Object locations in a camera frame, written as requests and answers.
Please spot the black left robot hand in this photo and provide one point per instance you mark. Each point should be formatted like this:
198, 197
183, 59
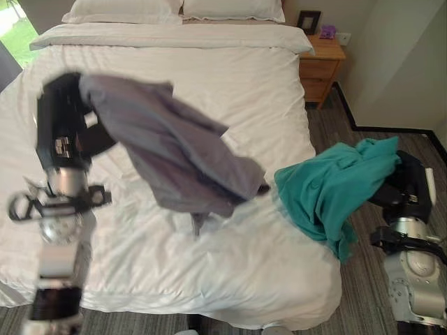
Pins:
63, 115

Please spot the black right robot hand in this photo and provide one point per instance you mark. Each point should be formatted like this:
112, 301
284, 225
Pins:
412, 188

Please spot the teal garment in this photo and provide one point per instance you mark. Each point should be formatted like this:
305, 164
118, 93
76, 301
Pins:
335, 185

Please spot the grey garment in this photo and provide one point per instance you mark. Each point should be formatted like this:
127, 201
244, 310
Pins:
174, 153

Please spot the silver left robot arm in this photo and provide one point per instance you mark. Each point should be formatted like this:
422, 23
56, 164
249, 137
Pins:
57, 237

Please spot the bed with white duvet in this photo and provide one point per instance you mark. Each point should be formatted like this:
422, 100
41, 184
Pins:
181, 174

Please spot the white pillow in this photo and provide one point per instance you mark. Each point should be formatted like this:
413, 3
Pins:
232, 9
122, 12

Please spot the wooden nightstand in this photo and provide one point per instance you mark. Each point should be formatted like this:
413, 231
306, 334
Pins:
321, 70

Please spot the small purple object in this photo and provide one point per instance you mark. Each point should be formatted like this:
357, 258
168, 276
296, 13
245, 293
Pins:
328, 32

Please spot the white wall socket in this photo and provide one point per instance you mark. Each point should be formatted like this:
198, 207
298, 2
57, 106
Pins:
344, 37

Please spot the black picture frame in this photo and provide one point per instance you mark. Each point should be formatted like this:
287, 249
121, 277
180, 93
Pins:
308, 21

